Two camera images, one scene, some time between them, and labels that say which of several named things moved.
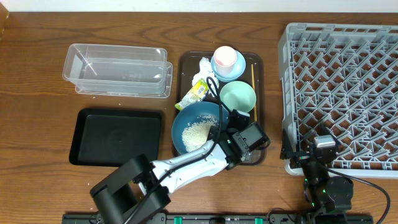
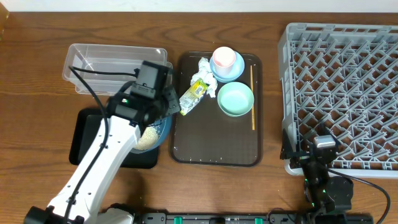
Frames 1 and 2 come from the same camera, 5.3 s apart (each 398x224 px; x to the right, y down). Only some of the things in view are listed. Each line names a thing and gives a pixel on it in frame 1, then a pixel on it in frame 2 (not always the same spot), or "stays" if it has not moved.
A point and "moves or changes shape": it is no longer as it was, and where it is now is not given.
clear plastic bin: x=119 y=70 stays
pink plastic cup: x=225 y=57 stays
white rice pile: x=194 y=135 to x=148 y=138
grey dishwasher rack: x=343 y=77 stays
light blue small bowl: x=238 y=70 stays
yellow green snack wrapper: x=196 y=94 moves or changes shape
